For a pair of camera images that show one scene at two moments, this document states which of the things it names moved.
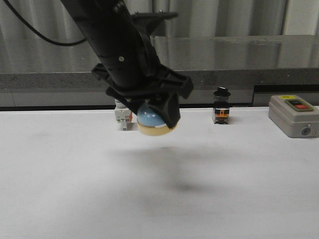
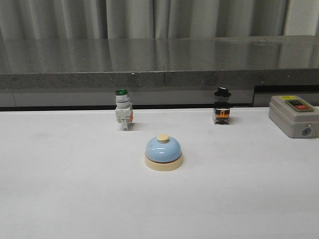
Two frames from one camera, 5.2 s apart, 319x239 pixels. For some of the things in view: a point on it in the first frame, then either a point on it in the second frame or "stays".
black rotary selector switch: (222, 105) stays
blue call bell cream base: (150, 122) -> (163, 153)
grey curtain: (195, 18) stays
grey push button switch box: (295, 116) stays
